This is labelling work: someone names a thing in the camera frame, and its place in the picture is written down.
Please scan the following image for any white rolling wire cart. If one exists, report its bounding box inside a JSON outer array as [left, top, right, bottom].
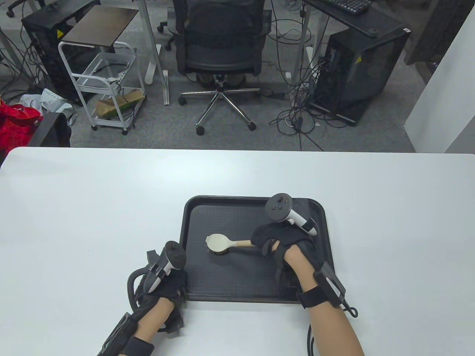
[[58, 41, 146, 135]]

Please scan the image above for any person's left hand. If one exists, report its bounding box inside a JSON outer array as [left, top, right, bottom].
[[132, 269, 188, 323]]

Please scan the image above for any grey plastic bag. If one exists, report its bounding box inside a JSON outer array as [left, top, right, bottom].
[[19, 88, 77, 125]]

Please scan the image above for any tangle of black cables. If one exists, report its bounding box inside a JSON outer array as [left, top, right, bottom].
[[0, 26, 50, 104], [269, 56, 357, 151]]

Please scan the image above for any black white handheld controller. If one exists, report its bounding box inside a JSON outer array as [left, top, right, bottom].
[[265, 193, 318, 236], [127, 240, 186, 308]]

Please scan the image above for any person's left forearm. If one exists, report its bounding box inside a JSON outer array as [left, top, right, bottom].
[[119, 297, 175, 356]]

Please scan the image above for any person's right forearm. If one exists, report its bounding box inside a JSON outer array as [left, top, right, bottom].
[[283, 246, 366, 356]]

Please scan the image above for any white desk leg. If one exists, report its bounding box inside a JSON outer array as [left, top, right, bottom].
[[135, 0, 171, 106], [286, 0, 314, 88]]

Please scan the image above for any black chair wheel base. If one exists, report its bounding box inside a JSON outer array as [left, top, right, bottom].
[[6, 0, 47, 18], [157, 20, 175, 51]]

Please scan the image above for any brown paper bag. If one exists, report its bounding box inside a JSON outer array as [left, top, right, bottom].
[[96, 90, 145, 120]]

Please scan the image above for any black desk top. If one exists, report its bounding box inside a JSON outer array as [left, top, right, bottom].
[[302, 0, 407, 37]]

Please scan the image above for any black wrist sensor pack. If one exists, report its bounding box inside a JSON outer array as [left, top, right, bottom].
[[296, 261, 359, 319], [98, 313, 154, 356]]

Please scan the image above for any red bag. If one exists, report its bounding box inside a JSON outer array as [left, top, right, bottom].
[[0, 99, 43, 151]]

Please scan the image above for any black computer tower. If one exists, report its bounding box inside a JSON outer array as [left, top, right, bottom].
[[308, 25, 411, 126], [21, 0, 101, 106]]

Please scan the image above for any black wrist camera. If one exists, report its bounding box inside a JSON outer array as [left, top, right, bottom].
[[154, 300, 185, 334], [275, 265, 302, 294]]

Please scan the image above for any brown board table top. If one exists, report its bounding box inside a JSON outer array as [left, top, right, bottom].
[[62, 5, 139, 48]]

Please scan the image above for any black plastic tray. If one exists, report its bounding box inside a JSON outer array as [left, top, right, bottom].
[[179, 196, 337, 304]]

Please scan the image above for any black glove cable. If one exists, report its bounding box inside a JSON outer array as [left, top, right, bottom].
[[306, 323, 320, 356]]

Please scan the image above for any black chair back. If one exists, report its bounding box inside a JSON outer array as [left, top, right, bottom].
[[29, 112, 72, 148]]

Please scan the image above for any white pot brush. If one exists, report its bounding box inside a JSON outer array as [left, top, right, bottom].
[[205, 234, 256, 256]]

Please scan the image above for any black mesh office chair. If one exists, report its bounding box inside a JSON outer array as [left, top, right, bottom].
[[166, 0, 273, 136]]

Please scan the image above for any person's right hand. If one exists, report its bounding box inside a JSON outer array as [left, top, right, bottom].
[[252, 222, 324, 277]]

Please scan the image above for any black keyboard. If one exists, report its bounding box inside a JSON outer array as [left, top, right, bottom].
[[319, 0, 371, 16]]

